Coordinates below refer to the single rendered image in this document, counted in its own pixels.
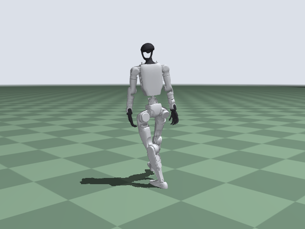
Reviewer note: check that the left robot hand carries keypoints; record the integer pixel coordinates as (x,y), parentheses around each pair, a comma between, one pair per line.
(130,117)

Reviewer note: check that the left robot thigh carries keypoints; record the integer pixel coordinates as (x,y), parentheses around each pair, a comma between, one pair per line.
(144,130)

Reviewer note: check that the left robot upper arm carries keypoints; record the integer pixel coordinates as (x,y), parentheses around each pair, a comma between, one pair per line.
(133,78)

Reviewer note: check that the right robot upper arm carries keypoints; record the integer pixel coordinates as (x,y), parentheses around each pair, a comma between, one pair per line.
(166,78)

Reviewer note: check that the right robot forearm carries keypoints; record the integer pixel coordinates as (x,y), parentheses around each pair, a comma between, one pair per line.
(171,100)

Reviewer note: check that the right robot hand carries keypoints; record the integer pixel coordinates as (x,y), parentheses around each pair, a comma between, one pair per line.
(174,115)

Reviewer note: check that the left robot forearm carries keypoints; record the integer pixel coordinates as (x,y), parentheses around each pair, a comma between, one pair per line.
(130,99)

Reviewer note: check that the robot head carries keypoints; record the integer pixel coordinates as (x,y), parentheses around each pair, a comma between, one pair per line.
(148,47)

